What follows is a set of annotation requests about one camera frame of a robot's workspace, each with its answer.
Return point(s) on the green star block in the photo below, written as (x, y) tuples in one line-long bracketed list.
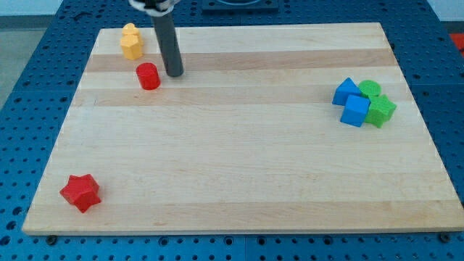
[(380, 110)]

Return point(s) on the blue cube block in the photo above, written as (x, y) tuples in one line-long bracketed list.
[(355, 110)]

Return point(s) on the wooden board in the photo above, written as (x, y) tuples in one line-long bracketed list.
[(247, 140)]

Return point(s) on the yellow hexagon block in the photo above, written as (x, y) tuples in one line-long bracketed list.
[(131, 47)]

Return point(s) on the red cylinder block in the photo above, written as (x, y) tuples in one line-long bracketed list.
[(148, 76)]

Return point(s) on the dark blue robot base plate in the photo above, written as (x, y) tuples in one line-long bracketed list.
[(215, 6)]

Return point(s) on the green cylinder block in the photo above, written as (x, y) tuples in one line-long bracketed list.
[(369, 88)]

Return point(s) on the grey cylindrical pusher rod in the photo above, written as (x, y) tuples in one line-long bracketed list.
[(168, 44)]

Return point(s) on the blue triangle block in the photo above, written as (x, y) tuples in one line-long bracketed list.
[(344, 90)]

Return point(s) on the red star block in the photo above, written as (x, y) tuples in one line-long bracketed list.
[(81, 192)]

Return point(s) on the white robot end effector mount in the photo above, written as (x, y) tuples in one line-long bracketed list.
[(154, 8)]

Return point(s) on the yellow heart block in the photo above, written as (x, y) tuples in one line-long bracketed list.
[(131, 30)]

